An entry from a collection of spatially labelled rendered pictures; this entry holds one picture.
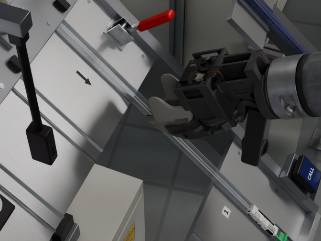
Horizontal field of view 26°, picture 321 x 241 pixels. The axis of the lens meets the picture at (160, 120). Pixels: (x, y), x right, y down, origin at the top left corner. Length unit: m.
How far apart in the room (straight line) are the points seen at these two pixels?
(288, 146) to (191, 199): 0.70
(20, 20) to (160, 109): 0.42
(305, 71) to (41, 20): 0.31
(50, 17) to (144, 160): 1.29
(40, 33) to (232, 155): 0.39
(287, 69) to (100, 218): 0.58
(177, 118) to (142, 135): 1.25
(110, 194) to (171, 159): 0.83
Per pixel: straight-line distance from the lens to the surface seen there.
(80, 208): 1.29
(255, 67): 0.82
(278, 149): 1.39
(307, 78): 0.80
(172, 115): 0.92
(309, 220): 1.17
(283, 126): 1.33
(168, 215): 2.00
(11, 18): 0.54
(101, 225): 1.27
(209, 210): 1.02
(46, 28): 0.85
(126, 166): 2.10
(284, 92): 0.81
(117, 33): 0.97
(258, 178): 1.11
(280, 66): 0.82
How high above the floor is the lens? 1.70
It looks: 51 degrees down
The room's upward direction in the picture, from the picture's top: straight up
